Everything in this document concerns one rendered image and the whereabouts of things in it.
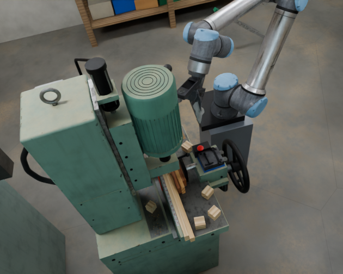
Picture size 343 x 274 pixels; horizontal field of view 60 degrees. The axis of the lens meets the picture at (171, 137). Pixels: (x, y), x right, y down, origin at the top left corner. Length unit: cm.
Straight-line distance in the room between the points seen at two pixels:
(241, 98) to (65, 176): 114
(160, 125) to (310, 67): 266
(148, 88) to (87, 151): 28
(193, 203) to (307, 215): 123
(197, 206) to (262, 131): 154
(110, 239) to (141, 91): 78
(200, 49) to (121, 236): 89
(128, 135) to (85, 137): 16
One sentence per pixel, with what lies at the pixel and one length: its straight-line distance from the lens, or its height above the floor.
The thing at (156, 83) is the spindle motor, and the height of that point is 150.
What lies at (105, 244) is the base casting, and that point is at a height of 80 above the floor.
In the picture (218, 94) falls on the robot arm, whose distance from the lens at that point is 192.
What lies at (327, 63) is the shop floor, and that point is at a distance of 357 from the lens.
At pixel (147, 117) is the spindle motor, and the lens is 96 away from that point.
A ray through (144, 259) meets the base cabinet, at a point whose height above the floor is 61.
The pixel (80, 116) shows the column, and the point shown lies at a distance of 91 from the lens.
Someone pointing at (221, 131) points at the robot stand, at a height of 55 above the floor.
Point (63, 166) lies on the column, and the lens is 103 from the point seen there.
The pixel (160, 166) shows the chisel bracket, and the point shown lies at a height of 107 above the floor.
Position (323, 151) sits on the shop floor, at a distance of 276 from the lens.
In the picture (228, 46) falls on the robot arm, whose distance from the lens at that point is 133.
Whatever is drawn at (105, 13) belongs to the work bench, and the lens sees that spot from 403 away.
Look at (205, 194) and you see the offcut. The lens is 134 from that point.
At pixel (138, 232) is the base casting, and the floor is 80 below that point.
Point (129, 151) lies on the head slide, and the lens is 108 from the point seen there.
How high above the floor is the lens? 213
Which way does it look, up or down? 51 degrees down
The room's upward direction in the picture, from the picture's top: 10 degrees counter-clockwise
